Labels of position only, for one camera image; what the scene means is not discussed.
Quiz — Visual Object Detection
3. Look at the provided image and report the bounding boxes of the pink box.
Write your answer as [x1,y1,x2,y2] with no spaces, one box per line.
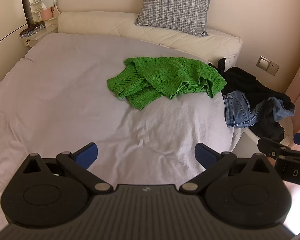
[40,7,53,21]

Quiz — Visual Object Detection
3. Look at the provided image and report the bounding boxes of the white sliding wardrobe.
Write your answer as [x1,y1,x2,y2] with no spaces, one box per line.
[0,0,27,83]

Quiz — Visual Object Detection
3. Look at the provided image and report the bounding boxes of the grey checked pillow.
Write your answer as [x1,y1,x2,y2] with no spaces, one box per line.
[136,0,210,36]

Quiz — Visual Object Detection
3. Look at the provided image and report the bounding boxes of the green knitted vest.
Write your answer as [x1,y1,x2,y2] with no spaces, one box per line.
[107,57,226,110]

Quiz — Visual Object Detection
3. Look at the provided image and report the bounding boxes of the gold wall switch socket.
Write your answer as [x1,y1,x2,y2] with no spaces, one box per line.
[256,56,280,76]

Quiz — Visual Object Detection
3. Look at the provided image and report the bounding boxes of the white bedside shelf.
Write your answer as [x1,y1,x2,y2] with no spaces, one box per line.
[19,17,58,47]

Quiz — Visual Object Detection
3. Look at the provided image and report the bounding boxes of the black garment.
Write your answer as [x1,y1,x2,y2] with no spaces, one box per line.
[215,58,292,142]

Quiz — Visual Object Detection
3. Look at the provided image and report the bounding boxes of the white bed duvet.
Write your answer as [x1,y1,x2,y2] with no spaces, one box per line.
[0,32,239,230]

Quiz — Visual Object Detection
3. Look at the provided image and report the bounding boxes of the cream padded headboard cushion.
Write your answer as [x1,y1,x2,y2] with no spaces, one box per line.
[58,11,243,69]

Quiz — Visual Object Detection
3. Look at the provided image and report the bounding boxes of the blue denim jeans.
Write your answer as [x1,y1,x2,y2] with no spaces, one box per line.
[223,90,295,128]

